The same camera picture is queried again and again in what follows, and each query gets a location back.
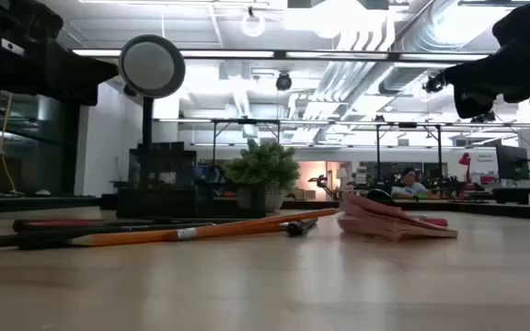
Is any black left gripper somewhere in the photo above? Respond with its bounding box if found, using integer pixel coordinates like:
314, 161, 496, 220
0, 39, 119, 107

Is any orange pencil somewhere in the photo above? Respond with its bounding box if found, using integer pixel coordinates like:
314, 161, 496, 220
168, 207, 340, 243
69, 224, 289, 248

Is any pink sticky note pad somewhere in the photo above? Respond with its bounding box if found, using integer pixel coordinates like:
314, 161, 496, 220
337, 191, 458, 243

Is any black pen with white print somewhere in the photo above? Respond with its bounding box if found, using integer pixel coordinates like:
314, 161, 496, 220
0, 223, 215, 252

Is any plain black pen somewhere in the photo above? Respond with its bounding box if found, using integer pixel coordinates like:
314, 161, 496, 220
285, 218, 320, 237

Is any black mesh desk organizer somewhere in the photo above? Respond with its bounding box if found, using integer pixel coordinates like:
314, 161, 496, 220
116, 142, 266, 220

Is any black ceiling spotlight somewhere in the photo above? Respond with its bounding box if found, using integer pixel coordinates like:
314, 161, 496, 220
422, 72, 448, 95

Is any black desk lamp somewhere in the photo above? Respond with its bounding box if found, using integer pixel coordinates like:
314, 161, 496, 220
118, 34, 187, 189

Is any red desk lamp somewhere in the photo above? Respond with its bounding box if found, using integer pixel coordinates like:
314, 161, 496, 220
457, 152, 486, 192

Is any black computer monitor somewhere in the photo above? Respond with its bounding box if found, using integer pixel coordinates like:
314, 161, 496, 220
495, 144, 530, 182

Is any black background table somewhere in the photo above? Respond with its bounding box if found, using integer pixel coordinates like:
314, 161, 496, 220
492, 187, 530, 206

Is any person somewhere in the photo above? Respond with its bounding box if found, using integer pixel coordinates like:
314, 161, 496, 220
391, 166, 432, 200

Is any black rounded chair back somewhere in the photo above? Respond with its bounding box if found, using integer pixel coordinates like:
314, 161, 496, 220
366, 187, 398, 202

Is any overhead rig beam with lights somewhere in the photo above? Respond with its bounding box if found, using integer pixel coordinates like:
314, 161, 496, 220
62, 48, 491, 63

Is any green potted artificial plant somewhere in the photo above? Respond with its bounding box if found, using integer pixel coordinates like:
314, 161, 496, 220
224, 139, 301, 213

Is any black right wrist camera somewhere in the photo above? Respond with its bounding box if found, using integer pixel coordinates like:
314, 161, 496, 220
492, 0, 530, 47

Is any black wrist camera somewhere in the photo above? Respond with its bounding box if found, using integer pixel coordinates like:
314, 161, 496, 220
492, 0, 530, 47
0, 0, 63, 42

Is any black scaffold frame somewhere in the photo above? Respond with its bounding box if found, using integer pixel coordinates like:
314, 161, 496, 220
209, 118, 282, 166
374, 121, 444, 183

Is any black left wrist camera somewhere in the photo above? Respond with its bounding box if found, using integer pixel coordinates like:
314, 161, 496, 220
0, 0, 63, 42

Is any black aluminium table frame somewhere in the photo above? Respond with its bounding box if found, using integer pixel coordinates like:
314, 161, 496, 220
0, 195, 530, 223

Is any white ring light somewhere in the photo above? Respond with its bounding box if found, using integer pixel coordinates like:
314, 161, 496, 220
240, 6, 266, 39

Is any black ceiling camera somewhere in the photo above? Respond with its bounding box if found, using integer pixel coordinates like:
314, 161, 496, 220
275, 72, 293, 92

